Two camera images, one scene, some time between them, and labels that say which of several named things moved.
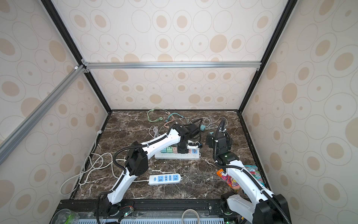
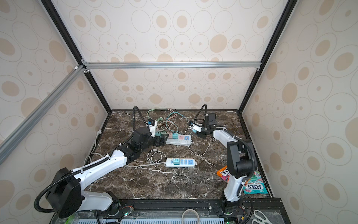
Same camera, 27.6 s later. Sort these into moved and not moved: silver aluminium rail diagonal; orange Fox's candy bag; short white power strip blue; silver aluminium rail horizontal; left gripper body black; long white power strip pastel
Moved: left gripper body black; short white power strip blue; long white power strip pastel
Not moved: silver aluminium rail horizontal; orange Fox's candy bag; silver aluminium rail diagonal
